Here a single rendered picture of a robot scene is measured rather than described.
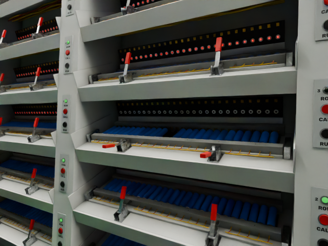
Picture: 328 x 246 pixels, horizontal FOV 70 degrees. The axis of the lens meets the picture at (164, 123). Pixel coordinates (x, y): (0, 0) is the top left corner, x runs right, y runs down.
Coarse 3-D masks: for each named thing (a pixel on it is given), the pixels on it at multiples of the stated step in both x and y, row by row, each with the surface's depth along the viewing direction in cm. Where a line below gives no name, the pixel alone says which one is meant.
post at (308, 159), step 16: (304, 0) 44; (304, 16) 44; (304, 32) 44; (304, 48) 43; (320, 48) 42; (304, 64) 43; (320, 64) 42; (304, 80) 43; (304, 96) 43; (304, 112) 43; (304, 128) 43; (304, 144) 43; (304, 160) 43; (320, 160) 42; (304, 176) 43; (320, 176) 42; (304, 192) 43; (304, 208) 43; (304, 224) 43; (304, 240) 42
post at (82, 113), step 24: (96, 0) 81; (72, 24) 76; (96, 48) 81; (120, 48) 92; (72, 72) 76; (72, 96) 75; (72, 120) 75; (96, 120) 82; (72, 144) 74; (72, 168) 74; (96, 168) 82; (72, 192) 74; (72, 216) 74; (72, 240) 74
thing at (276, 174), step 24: (120, 120) 87; (144, 120) 81; (168, 120) 76; (192, 120) 72; (216, 120) 68; (240, 120) 65; (264, 120) 62; (96, 144) 74; (288, 144) 48; (144, 168) 62; (168, 168) 58; (192, 168) 55; (216, 168) 51; (240, 168) 49; (264, 168) 47; (288, 168) 45
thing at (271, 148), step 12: (156, 144) 65; (168, 144) 62; (180, 144) 61; (192, 144) 59; (204, 144) 57; (228, 144) 54; (240, 144) 53; (252, 144) 52; (264, 144) 51; (276, 144) 50; (264, 156) 49
